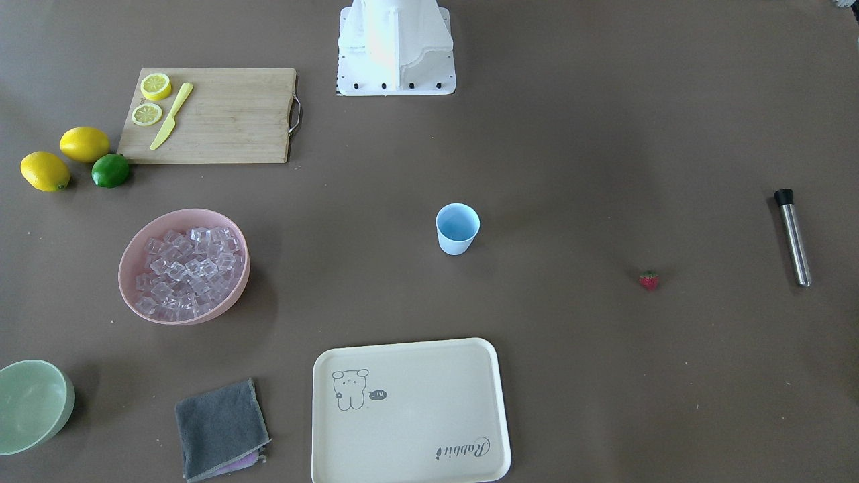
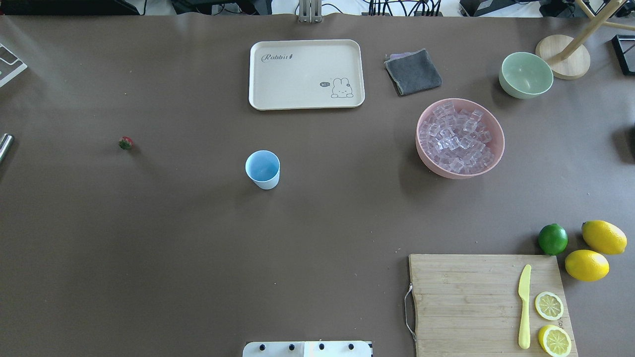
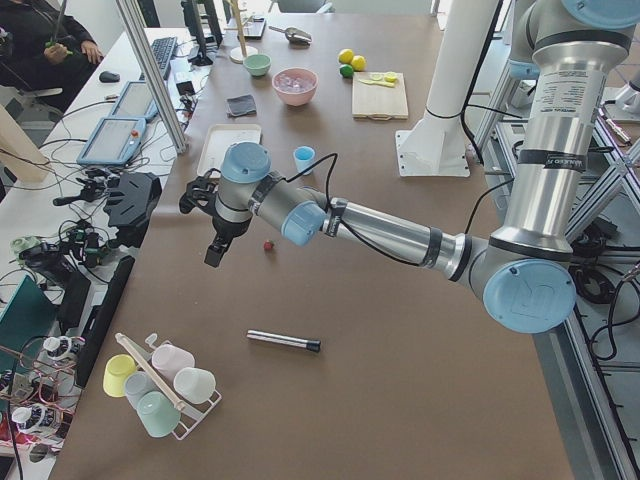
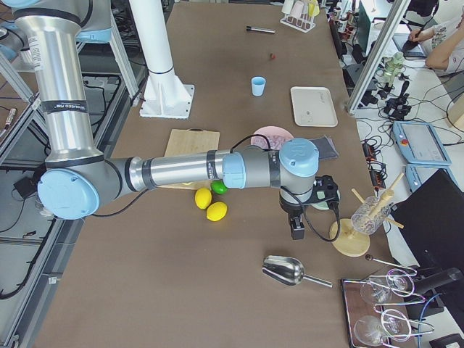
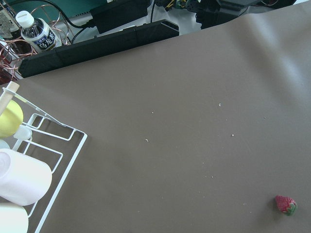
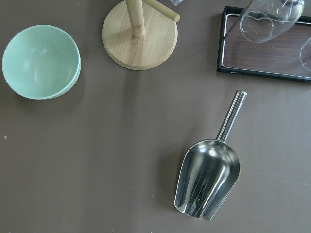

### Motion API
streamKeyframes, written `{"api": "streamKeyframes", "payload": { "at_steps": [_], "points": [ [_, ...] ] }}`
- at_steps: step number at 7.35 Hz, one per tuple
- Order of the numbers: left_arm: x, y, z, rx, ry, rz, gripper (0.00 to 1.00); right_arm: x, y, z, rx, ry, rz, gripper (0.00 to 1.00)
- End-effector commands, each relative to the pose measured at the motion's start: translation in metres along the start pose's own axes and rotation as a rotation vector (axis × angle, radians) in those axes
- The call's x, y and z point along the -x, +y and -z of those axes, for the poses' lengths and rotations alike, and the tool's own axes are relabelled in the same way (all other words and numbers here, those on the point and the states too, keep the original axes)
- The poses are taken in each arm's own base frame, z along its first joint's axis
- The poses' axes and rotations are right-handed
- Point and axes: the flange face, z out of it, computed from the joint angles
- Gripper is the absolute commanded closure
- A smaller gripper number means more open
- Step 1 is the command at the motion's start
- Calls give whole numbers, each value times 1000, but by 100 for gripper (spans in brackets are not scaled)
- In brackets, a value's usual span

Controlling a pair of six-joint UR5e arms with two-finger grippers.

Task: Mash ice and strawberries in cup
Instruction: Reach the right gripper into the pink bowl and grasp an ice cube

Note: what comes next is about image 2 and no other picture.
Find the light blue cup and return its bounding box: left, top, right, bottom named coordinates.
left=245, top=150, right=280, bottom=190

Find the red strawberry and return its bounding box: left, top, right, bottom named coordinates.
left=118, top=136, right=134, bottom=151

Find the steel muddler with black cap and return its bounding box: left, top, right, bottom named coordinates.
left=0, top=133, right=14, bottom=164

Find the clear ice cubes pile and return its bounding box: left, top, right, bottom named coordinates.
left=419, top=101, right=496, bottom=174

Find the cream rabbit tray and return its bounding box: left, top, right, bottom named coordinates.
left=248, top=39, right=365, bottom=111

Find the grey folded cloth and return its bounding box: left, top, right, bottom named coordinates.
left=384, top=48, right=443, bottom=96

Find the pink bowl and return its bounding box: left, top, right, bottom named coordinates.
left=416, top=98, right=506, bottom=179

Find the wooden cutting board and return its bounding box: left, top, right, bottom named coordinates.
left=409, top=254, right=567, bottom=357

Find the green bowl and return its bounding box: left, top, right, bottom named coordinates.
left=498, top=52, right=554, bottom=99

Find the green lime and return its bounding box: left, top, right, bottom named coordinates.
left=538, top=223, right=569, bottom=256

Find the yellow plastic knife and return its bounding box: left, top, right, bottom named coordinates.
left=517, top=264, right=532, bottom=350

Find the lemon slice upper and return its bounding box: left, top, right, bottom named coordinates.
left=534, top=291, right=565, bottom=321

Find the lemon slice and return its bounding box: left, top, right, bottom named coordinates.
left=534, top=291, right=565, bottom=321
left=538, top=325, right=573, bottom=357

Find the wooden stand with round base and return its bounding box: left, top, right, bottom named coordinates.
left=535, top=0, right=635, bottom=80

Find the yellow lemon near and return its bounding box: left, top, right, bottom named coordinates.
left=565, top=249, right=610, bottom=282

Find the yellow lemon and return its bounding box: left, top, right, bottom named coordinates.
left=581, top=221, right=628, bottom=255
left=565, top=249, right=610, bottom=282

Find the lemon slice lower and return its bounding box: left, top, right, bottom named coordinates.
left=538, top=325, right=573, bottom=357

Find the yellow lemon far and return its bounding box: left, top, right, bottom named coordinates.
left=581, top=221, right=628, bottom=255

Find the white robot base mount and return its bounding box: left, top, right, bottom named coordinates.
left=242, top=341, right=374, bottom=357

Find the black frame object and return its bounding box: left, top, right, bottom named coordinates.
left=611, top=34, right=635, bottom=76

